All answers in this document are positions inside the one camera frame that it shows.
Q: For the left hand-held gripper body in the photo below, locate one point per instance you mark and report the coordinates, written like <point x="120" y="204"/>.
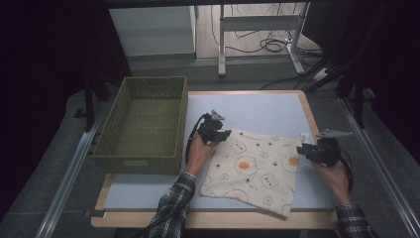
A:
<point x="209" y="127"/>

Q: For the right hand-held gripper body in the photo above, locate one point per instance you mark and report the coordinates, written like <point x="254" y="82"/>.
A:
<point x="327" y="150"/>

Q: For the cream cloth with egg print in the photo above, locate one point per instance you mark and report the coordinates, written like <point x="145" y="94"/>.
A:
<point x="254" y="178"/>

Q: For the green woven basket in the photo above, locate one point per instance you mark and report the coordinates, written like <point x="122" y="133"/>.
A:
<point x="145" y="132"/>

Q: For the person's left hand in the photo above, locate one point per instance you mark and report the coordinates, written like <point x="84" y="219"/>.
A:
<point x="198" y="155"/>

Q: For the person's right hand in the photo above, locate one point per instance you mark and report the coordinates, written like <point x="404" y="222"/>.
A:
<point x="336" y="181"/>

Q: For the small white label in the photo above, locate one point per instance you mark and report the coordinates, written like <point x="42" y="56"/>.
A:
<point x="304" y="137"/>

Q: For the white power strip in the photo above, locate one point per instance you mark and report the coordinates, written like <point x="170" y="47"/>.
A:
<point x="320" y="74"/>

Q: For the white cabinet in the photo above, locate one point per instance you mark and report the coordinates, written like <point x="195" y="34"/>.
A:
<point x="152" y="31"/>

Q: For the dark curtain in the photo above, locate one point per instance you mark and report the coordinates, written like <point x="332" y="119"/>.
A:
<point x="386" y="49"/>
<point x="39" y="82"/>

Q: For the black metal stand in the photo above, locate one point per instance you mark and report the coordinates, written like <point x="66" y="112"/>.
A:
<point x="89" y="99"/>

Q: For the aluminium rail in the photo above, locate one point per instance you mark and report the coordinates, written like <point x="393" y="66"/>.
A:
<point x="69" y="178"/>
<point x="379" y="165"/>

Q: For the white metal desk frame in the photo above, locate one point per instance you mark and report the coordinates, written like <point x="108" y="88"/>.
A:
<point x="261" y="23"/>

